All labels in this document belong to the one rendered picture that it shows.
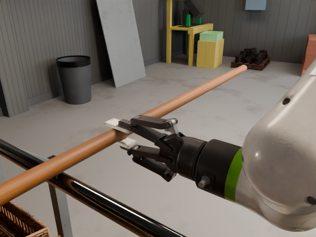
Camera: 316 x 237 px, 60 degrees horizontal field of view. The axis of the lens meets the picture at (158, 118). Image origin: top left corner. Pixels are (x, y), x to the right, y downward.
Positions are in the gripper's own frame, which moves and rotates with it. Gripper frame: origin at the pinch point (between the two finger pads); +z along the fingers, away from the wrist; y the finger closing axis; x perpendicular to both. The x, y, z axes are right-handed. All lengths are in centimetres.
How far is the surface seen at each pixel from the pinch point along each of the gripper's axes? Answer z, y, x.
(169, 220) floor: 43, 119, 89
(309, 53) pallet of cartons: 38, 71, 586
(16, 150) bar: 14.4, 1.7, -16.0
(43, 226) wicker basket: 37, 46, -3
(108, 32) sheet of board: 321, 25, 314
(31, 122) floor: 284, 119, 129
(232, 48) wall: 246, 98, 709
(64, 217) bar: 37, 49, 5
